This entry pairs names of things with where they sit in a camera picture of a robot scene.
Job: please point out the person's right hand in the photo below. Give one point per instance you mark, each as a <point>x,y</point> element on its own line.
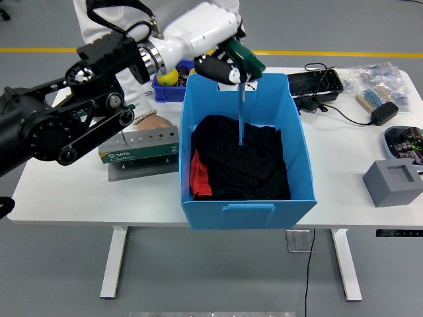
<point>155,122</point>

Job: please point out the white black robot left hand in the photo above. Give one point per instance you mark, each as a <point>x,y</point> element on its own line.
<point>198,29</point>

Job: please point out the green grey hex key stand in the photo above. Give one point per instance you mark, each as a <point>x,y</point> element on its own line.
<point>148,153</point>

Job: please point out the person's right forearm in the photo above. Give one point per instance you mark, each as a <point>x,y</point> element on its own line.
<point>132,89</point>

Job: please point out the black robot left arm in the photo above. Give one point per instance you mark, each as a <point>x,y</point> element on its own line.
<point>33,132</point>

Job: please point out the large light blue folding box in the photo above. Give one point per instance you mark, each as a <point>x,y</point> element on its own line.
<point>205,218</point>

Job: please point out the small dark blue bin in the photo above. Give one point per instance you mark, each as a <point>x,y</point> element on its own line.
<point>168,95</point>

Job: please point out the person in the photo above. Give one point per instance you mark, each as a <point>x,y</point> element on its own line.
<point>178,6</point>

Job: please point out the yellow tape measure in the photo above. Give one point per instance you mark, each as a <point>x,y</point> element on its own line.
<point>191,71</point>

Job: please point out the yellow ball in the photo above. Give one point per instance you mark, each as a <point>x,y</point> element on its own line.
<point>168,78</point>

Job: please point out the dark brown small part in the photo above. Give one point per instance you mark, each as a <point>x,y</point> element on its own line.
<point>182,74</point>

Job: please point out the red cloth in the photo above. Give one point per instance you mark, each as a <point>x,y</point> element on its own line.
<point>198,178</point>

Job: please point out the black cloth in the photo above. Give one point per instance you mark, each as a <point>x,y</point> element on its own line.
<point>257,171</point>

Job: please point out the black plastic tray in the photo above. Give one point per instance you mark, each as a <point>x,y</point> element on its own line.
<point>314,84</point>

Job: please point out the black device under tray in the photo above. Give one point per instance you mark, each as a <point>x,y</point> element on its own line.
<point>309,105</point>

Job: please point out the white table leg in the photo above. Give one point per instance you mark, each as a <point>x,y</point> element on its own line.
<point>347,264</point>
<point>114,264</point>

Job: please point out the taped resistor strip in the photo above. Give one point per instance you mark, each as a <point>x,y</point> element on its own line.
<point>370,97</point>

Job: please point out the metal floor socket plate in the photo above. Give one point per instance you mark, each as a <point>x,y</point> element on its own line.
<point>297,241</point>

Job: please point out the black chair base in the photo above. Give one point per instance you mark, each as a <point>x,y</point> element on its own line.
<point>4,14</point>

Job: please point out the clear bags of resistors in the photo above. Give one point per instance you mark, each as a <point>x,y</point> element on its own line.
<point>380,76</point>

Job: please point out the black power adapter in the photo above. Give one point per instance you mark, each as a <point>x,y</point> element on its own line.
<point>383,113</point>

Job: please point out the dark electronic components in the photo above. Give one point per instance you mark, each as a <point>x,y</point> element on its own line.
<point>406,145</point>

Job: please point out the grey foam block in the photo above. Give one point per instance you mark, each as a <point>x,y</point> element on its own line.
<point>390,191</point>

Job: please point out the black table control panel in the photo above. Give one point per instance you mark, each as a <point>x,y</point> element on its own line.
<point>400,233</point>

